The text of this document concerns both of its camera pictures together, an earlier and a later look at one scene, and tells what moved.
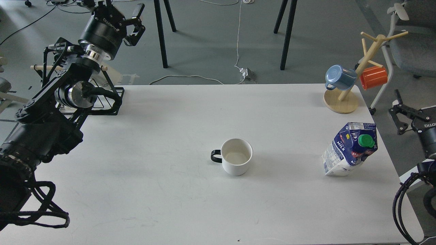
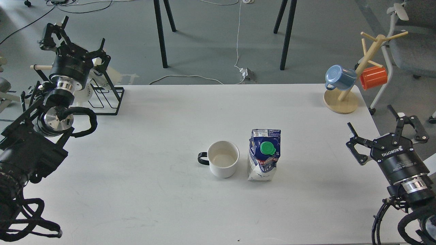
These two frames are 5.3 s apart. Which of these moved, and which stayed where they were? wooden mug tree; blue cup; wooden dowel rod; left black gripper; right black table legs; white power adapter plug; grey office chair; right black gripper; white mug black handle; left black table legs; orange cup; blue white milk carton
Moved: right black gripper; white mug black handle; left black gripper; blue white milk carton
Stayed: wooden dowel rod; right black table legs; blue cup; grey office chair; left black table legs; orange cup; wooden mug tree; white power adapter plug
